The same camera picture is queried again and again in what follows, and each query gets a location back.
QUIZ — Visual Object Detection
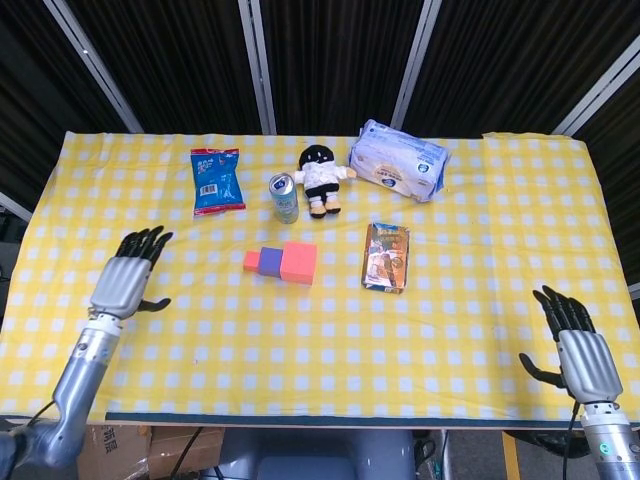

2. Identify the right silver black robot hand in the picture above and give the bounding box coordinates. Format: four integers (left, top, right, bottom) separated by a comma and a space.
518, 284, 625, 406

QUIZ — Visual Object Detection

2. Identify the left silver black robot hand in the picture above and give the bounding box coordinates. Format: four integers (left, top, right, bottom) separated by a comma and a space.
88, 225, 175, 322

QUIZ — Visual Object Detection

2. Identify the purple foam cube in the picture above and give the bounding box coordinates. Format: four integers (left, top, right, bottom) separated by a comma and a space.
256, 246, 285, 278

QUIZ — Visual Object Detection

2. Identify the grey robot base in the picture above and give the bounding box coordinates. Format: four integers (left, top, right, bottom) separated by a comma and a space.
218, 428, 417, 480

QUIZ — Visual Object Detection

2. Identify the blue snack bag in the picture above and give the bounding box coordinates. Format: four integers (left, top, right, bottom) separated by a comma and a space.
189, 146, 248, 218

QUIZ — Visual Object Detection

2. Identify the printed brown cardboard box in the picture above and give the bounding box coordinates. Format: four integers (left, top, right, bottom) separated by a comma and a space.
77, 424, 153, 480

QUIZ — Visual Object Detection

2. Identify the plain brown cardboard box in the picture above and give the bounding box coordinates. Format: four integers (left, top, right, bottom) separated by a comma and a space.
147, 426, 226, 480

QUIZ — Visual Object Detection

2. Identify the large orange foam cube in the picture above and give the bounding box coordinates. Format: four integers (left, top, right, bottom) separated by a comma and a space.
279, 240, 319, 287

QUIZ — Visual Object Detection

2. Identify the light blue drink can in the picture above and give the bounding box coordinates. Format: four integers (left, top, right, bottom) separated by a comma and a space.
268, 172, 301, 225

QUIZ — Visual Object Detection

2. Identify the black white plush doll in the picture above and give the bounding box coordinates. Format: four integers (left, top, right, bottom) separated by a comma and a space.
292, 144, 358, 220

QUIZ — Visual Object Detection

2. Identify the orange biscuit box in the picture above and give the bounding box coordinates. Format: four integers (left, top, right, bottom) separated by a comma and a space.
361, 221, 413, 295

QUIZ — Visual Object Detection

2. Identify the yellow checked tablecloth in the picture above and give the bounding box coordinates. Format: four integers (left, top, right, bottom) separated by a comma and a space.
0, 130, 640, 420

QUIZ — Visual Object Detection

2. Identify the pale blue tissue pack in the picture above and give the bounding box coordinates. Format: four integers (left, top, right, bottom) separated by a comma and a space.
348, 118, 451, 204

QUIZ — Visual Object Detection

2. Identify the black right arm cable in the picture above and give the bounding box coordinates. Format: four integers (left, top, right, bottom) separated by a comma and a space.
560, 397, 584, 480

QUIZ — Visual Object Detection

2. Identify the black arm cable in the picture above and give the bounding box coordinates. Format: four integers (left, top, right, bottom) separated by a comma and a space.
560, 397, 584, 480
27, 398, 57, 429

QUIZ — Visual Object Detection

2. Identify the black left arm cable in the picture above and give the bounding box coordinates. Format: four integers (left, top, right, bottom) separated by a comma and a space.
27, 398, 57, 429

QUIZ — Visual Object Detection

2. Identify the white metal frame post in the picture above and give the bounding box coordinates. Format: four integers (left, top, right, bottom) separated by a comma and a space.
42, 0, 146, 135
551, 37, 640, 137
237, 0, 278, 136
389, 0, 444, 130

